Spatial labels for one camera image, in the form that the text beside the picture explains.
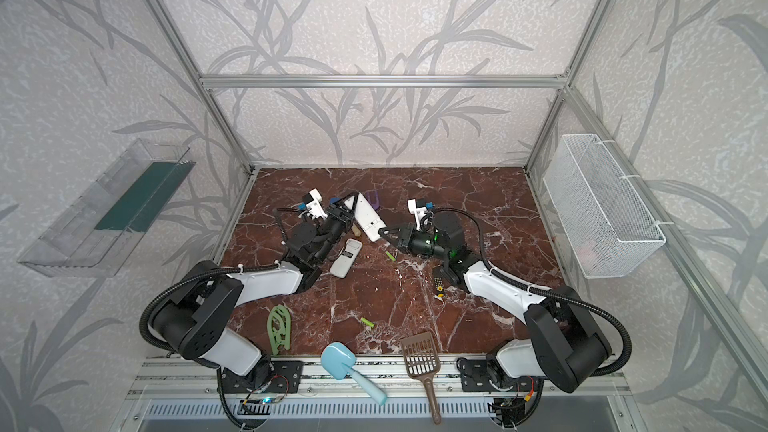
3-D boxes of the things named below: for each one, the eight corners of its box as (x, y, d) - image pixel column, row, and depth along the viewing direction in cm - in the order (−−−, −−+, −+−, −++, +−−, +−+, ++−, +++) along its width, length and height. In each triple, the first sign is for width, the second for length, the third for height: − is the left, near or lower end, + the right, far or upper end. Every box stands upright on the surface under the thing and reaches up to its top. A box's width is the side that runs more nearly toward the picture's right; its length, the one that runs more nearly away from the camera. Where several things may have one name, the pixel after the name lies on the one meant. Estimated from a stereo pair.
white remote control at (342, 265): (331, 275, 94) (329, 270, 91) (349, 242, 101) (348, 237, 98) (344, 280, 93) (342, 275, 90) (361, 246, 100) (360, 241, 97)
